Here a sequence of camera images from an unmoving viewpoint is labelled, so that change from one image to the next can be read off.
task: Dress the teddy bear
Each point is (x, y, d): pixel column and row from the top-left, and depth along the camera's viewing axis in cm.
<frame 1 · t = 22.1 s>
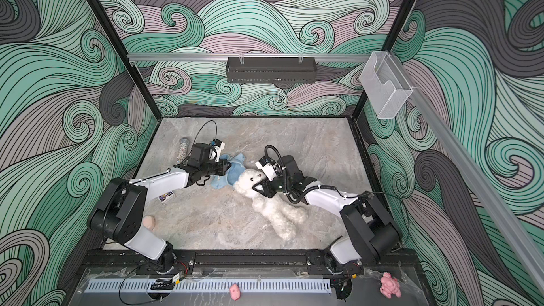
left hand: (230, 162, 92), fingers closed
right hand: (255, 186, 83), fingers open
white teddy bear: (283, 214, 78), point 9 cm above the table
light blue teddy hoodie: (221, 181, 92), point 4 cm above the table

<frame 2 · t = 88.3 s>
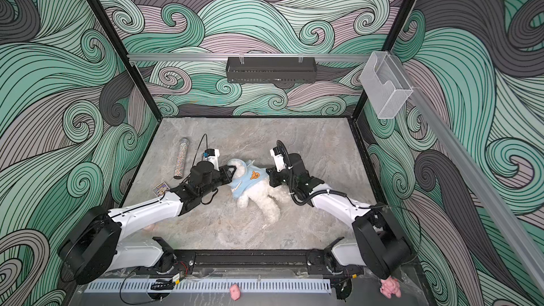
left hand: (236, 165, 84), fingers closed
right hand: (268, 169, 85), fingers closed
white teddy bear: (267, 198, 83), point 8 cm above the table
light blue teddy hoodie: (247, 174, 83), point 14 cm above the table

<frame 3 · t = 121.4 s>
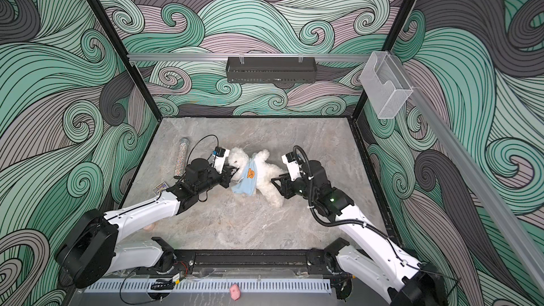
left hand: (237, 165, 83), fingers closed
right hand: (276, 179, 75), fingers open
white teddy bear: (265, 172, 83), point 14 cm above the table
light blue teddy hoodie: (247, 183, 82), point 13 cm above the table

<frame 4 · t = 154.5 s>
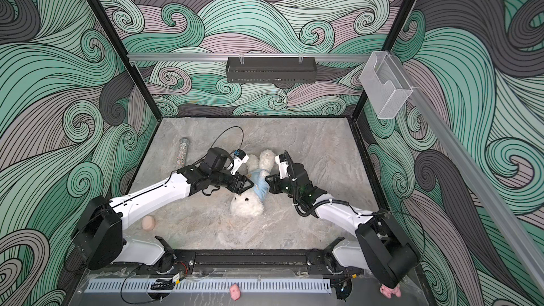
left hand: (248, 180, 80), fingers open
right hand: (265, 178, 83), fingers closed
white teddy bear: (248, 203, 79), point 11 cm above the table
light blue teddy hoodie: (261, 187, 83), point 11 cm above the table

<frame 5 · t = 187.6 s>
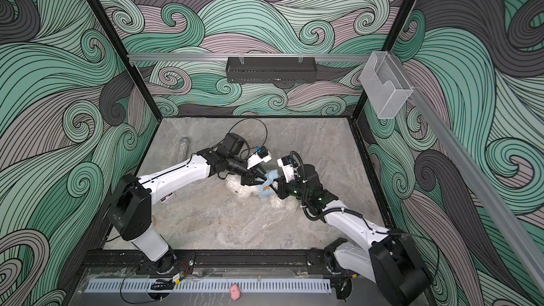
left hand: (268, 178, 77), fingers open
right hand: (268, 181, 79), fingers closed
